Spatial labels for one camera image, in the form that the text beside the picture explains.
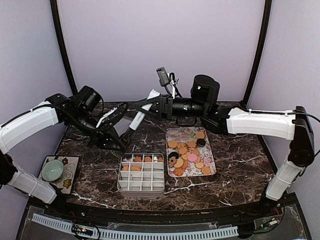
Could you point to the left black frame post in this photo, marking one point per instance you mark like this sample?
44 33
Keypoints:
62 45

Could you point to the floral cookie tray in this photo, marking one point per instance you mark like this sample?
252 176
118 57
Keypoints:
187 144

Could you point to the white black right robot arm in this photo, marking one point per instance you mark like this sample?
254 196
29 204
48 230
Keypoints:
292 125

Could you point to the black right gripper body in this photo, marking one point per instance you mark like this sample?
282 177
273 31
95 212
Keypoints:
167 110

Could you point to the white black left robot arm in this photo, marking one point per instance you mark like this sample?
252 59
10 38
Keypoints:
75 110

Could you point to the silver tin lid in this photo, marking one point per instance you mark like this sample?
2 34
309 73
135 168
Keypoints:
122 126

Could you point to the brown flower jam cookie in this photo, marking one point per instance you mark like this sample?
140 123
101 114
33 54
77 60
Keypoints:
172 161

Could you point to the silver metal tongs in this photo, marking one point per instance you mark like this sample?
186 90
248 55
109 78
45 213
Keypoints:
138 119

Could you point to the silver divided cookie tin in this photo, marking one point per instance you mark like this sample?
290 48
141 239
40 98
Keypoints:
147 183

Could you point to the white slotted cable duct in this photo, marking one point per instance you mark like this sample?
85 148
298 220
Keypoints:
102 233

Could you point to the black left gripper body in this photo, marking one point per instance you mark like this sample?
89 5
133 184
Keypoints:
98 135

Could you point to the tan sandwich biscuit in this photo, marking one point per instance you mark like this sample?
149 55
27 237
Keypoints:
172 144

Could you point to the round orange cookie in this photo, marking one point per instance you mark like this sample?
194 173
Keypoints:
206 170

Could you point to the right black frame post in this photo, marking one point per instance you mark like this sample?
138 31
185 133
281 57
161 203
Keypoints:
258 53

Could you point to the black chocolate sandwich cookie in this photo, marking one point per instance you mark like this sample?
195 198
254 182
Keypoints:
173 155

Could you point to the floral square coaster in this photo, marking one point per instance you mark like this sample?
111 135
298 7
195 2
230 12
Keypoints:
65 182

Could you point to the black frame post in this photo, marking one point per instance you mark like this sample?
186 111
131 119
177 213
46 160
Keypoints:
258 53
62 45

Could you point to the green ceramic cup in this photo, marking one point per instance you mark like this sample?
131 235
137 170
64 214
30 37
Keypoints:
52 170

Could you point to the pink round cookie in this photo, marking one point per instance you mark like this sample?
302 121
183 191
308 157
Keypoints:
192 157

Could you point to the orange chip cookie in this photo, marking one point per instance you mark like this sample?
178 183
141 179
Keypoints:
178 172

